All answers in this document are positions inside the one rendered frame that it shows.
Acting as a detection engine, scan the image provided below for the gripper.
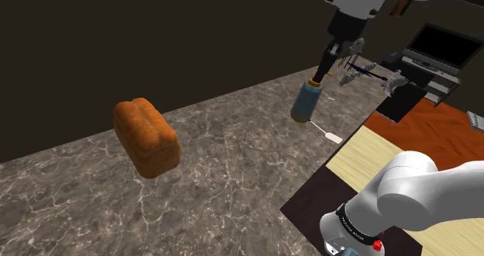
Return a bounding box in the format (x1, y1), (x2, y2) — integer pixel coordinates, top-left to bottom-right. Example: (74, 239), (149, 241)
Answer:
(312, 9), (370, 84)

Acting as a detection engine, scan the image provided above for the grey elongated ridged object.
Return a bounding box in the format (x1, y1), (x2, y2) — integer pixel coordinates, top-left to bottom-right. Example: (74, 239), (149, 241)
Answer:
(338, 61), (378, 87)

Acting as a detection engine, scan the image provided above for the blue bottle with yellow cap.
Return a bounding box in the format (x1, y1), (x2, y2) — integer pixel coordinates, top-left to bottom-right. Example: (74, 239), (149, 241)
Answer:
(289, 78), (324, 124)

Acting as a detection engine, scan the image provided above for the grey ridged fan-shaped object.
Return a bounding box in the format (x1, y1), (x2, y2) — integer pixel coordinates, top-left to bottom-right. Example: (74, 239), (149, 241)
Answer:
(381, 69), (410, 98)

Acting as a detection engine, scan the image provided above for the white spatula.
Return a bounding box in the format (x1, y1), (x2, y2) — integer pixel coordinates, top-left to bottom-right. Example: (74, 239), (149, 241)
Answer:
(309, 119), (344, 145)

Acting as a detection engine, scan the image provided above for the grey ribbed object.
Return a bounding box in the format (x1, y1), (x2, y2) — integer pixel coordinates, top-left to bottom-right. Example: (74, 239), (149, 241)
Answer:
(465, 110), (484, 133)

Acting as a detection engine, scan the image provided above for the brown bread loaf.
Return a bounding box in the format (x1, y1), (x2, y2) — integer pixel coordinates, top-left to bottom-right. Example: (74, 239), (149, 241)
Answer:
(112, 97), (182, 180)

